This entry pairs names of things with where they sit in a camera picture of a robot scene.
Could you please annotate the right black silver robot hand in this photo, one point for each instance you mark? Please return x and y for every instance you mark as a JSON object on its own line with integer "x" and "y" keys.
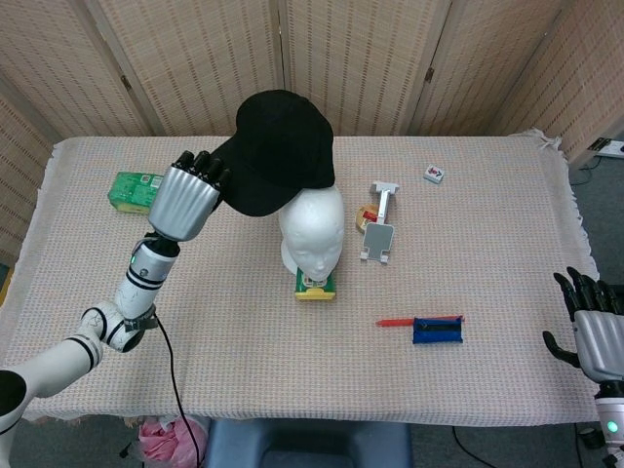
{"x": 599, "y": 346}

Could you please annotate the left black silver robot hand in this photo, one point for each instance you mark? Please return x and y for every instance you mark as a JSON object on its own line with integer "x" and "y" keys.
{"x": 183, "y": 205}

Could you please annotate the black baseball cap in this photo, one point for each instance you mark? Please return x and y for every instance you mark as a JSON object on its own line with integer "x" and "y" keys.
{"x": 283, "y": 146}

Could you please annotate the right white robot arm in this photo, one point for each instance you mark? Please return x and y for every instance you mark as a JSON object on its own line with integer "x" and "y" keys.
{"x": 609, "y": 424}

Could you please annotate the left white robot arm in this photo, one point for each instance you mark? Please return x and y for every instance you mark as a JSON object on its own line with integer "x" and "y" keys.
{"x": 136, "y": 287}

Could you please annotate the white foam mannequin head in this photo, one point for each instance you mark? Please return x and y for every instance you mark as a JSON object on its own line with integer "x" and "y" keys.
{"x": 314, "y": 234}

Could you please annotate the green tissue pack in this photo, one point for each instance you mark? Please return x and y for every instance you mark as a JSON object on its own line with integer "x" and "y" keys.
{"x": 131, "y": 192}

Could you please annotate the woven folding screen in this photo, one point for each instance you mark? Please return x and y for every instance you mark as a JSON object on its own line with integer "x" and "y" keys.
{"x": 146, "y": 63}

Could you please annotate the green box with yellow lid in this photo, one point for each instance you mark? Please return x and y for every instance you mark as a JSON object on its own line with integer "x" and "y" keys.
{"x": 317, "y": 291}

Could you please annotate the blue pencil case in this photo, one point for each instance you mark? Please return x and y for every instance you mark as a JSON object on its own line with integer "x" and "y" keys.
{"x": 436, "y": 334}

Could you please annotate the beige woven tablecloth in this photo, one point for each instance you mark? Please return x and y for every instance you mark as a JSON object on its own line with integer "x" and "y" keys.
{"x": 439, "y": 273}

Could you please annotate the tan tape roll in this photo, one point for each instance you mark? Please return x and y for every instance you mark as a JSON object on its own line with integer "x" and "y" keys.
{"x": 363, "y": 217}

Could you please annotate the white phone stand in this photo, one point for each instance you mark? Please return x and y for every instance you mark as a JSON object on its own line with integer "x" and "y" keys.
{"x": 376, "y": 239}

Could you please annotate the white power strip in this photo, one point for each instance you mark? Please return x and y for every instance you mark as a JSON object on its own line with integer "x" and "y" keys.
{"x": 609, "y": 147}

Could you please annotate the red pen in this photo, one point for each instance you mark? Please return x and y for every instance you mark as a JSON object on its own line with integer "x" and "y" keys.
{"x": 395, "y": 322}

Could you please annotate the pink plastic bag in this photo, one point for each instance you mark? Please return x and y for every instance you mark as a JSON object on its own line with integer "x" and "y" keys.
{"x": 166, "y": 439}

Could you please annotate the white mahjong tile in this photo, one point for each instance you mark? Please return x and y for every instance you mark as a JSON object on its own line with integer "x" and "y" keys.
{"x": 434, "y": 174}

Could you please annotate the blue stool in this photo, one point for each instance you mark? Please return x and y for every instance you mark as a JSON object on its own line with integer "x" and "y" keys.
{"x": 307, "y": 443}

